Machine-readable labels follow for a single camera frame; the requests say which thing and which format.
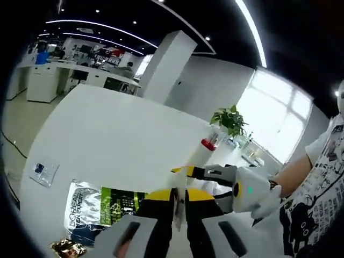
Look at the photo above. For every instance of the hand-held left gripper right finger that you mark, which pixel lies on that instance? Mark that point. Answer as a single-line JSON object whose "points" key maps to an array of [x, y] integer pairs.
{"points": [[204, 223]]}

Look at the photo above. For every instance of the clear skincare sample packet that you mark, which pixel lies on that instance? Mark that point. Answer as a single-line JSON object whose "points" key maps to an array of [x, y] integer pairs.
{"points": [[44, 173]]}

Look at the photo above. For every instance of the white skincare bottle red collar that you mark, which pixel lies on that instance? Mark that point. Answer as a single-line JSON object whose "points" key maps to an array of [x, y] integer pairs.
{"points": [[200, 158]]}

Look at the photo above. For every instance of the silver green skincare sachet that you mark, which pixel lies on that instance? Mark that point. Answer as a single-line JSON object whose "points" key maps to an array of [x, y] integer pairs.
{"points": [[88, 204]]}

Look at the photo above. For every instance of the black and white printed shirt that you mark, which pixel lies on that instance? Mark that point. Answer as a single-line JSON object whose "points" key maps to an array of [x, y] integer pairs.
{"points": [[317, 201]]}

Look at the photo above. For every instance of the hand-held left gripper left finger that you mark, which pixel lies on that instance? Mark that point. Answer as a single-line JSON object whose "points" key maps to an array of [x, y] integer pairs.
{"points": [[156, 220]]}

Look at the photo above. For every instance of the potted green plant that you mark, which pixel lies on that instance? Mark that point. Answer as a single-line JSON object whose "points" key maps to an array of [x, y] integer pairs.
{"points": [[231, 119]]}

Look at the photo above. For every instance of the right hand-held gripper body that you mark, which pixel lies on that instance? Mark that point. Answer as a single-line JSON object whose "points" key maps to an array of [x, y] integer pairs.
{"points": [[255, 182]]}

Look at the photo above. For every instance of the gold skincare sachet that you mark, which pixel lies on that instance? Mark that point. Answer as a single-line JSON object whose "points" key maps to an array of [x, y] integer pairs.
{"points": [[67, 248]]}

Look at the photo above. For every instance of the person's right hand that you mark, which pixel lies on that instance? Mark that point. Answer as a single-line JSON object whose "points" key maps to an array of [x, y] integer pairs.
{"points": [[266, 204]]}

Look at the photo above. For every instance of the white office counter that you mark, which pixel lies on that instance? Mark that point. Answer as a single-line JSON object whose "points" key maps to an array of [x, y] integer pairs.
{"points": [[53, 78]]}

